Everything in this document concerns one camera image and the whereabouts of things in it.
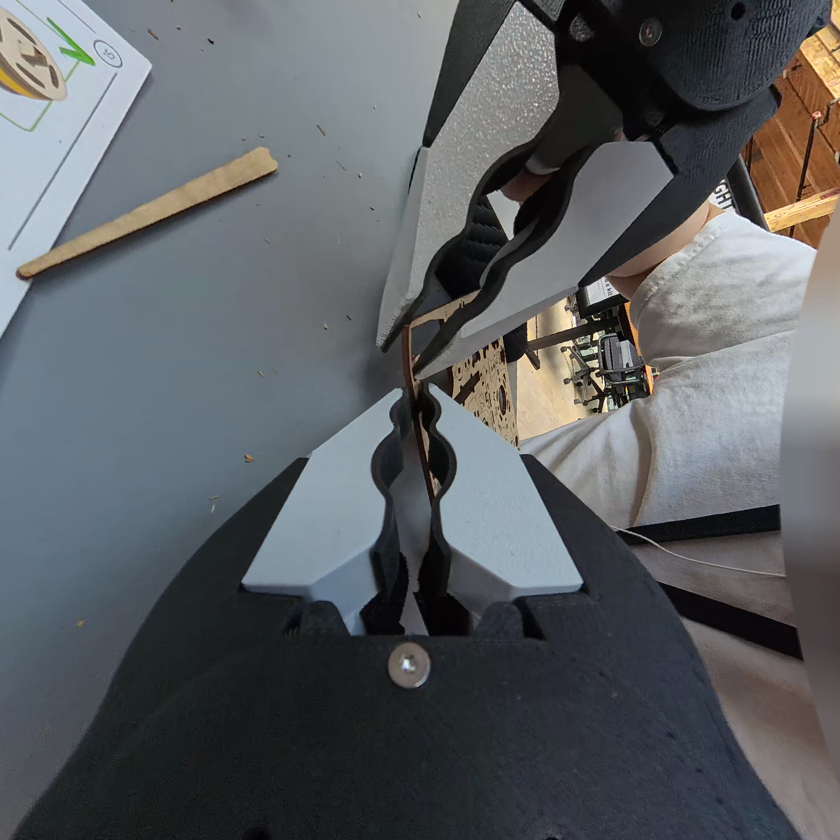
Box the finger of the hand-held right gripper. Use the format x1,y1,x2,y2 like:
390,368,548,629
413,141,677,380
376,0,560,353

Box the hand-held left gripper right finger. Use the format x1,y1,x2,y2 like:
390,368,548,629
420,382,585,621

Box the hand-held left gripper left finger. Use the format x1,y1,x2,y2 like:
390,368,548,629
241,386,409,636

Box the laser-cut plywood sheet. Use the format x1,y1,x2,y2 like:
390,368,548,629
399,292,485,505
449,335,521,450

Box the person's right forearm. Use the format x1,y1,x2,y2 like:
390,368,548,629
604,200,716,283

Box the person's right hand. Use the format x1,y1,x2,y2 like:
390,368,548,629
502,164,559,203

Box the grey office chair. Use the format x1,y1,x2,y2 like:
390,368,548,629
594,331,647,395

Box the person's white shirt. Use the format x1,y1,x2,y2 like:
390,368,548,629
518,210,821,840

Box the tapered wooden stick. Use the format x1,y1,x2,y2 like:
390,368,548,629
16,146,279,280

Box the illustrated instruction booklet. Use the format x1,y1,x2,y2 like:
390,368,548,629
0,0,153,339

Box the black strap harness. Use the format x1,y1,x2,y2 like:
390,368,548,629
616,504,805,662

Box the thin white cord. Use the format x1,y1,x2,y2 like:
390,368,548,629
610,525,786,580

